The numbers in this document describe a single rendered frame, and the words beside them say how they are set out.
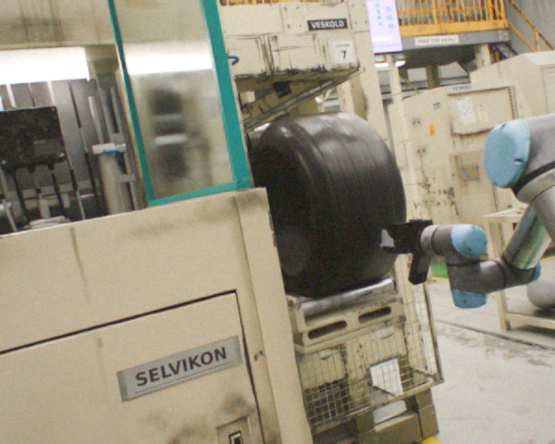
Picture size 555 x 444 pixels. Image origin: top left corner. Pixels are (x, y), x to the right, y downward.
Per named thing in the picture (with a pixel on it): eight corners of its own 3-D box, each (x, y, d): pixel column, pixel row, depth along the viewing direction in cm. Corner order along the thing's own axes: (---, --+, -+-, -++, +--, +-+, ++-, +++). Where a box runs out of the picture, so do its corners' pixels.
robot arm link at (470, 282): (508, 301, 128) (499, 254, 127) (465, 313, 125) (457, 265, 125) (486, 296, 136) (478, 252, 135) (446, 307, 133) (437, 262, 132)
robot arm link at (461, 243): (467, 265, 123) (461, 227, 122) (433, 263, 133) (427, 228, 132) (493, 257, 126) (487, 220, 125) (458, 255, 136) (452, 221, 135)
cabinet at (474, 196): (507, 269, 561) (487, 147, 553) (464, 265, 614) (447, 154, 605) (569, 250, 599) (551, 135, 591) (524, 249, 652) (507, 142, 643)
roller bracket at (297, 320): (298, 334, 152) (291, 300, 151) (245, 314, 188) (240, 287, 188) (309, 331, 153) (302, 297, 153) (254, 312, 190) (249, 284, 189)
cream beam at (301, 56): (209, 82, 181) (200, 36, 180) (188, 99, 204) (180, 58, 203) (363, 67, 206) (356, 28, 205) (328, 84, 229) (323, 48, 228)
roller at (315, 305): (290, 317, 161) (298, 322, 157) (289, 302, 160) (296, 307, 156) (388, 288, 175) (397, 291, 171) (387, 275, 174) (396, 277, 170)
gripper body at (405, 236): (409, 218, 150) (439, 217, 139) (413, 250, 151) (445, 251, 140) (386, 224, 147) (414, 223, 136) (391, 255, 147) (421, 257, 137)
